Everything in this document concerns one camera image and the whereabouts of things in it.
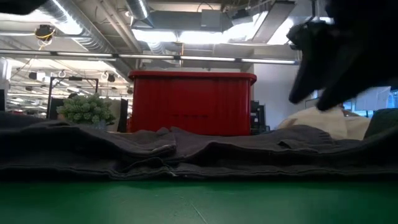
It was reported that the green table mat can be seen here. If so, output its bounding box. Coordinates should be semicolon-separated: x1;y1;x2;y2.
0;179;398;224

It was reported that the black ceiling cable reel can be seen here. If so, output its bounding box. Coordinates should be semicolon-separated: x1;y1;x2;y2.
33;24;57;42

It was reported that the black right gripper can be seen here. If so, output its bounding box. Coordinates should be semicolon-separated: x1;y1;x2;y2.
285;20;398;112

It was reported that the black cabinet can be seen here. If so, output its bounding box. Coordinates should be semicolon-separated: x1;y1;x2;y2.
251;100;271;135

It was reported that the black partition panel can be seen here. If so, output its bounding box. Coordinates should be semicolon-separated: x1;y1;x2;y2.
119;98;129;133

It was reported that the long ceiling light bar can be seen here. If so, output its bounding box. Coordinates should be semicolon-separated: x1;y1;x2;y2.
0;49;301;65

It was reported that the silver ventilation duct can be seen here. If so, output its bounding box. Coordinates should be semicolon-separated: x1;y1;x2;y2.
287;0;335;29

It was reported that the cream white garment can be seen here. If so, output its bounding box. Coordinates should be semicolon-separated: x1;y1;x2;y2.
277;106;373;141

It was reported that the round silver air duct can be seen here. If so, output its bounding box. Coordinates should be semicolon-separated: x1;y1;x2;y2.
40;0;141;54

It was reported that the red plastic laundry bin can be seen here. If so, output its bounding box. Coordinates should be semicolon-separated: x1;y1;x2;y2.
127;70;258;137

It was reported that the black metal rack frame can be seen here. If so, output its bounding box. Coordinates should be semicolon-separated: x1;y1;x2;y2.
45;76;100;119

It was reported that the grey ceiling box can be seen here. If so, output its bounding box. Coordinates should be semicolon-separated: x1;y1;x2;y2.
200;9;222;29

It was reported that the dark grey garment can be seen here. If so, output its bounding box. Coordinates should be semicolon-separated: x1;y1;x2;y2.
0;111;398;182

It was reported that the pale green spiky plant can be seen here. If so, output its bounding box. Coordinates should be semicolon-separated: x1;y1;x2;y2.
55;93;116;130

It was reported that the shiny curved silver duct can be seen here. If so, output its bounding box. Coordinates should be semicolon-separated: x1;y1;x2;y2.
125;0;154;28

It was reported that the white tilted panel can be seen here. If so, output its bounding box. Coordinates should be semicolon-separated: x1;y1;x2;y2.
354;86;392;112

